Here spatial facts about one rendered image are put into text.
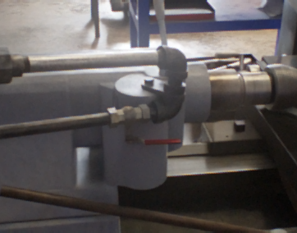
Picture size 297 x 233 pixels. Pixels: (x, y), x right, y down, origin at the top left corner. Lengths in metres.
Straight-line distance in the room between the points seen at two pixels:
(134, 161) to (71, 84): 0.16
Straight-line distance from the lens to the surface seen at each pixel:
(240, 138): 1.20
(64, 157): 0.83
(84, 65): 0.65
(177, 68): 0.71
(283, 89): 0.91
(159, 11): 0.82
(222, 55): 1.18
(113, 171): 0.82
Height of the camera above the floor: 1.48
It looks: 28 degrees down
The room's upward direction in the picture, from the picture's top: straight up
